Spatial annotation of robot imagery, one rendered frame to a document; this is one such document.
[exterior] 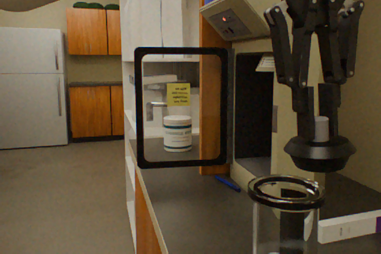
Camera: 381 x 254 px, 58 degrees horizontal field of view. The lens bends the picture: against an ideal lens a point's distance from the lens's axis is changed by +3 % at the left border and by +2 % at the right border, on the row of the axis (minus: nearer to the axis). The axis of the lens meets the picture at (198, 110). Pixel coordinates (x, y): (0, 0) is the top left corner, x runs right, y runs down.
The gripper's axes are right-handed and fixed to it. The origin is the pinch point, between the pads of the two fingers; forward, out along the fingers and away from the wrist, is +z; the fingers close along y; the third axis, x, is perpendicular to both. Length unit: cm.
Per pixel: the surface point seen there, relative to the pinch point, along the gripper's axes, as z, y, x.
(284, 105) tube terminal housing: 4.9, 15.4, 35.7
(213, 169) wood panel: 32, 7, 73
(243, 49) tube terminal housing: -10, 15, 58
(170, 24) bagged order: -30, 14, 164
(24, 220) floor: 115, -106, 266
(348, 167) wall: 35, 54, 62
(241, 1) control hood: -20.6, 6.0, 36.6
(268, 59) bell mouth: -6, 17, 47
